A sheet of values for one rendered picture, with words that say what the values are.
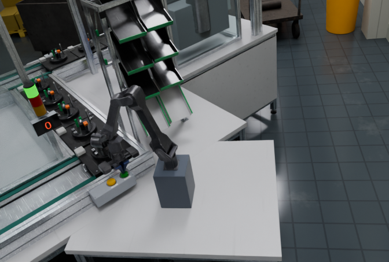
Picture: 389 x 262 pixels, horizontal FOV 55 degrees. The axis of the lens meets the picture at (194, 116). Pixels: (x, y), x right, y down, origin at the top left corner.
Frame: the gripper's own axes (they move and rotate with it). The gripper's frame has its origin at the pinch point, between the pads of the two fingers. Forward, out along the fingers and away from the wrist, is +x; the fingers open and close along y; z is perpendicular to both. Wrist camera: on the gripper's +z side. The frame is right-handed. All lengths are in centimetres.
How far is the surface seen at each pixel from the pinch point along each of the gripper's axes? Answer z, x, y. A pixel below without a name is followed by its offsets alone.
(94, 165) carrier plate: 16.2, 3.7, 7.4
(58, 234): -0.5, 14.8, 36.7
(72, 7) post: 128, -38, -44
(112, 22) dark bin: 27, -56, -26
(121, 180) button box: -2.5, 4.5, 2.5
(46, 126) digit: 30.5, -19.2, 18.1
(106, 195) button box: -3.9, 6.4, 11.8
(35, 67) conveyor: 164, 7, -12
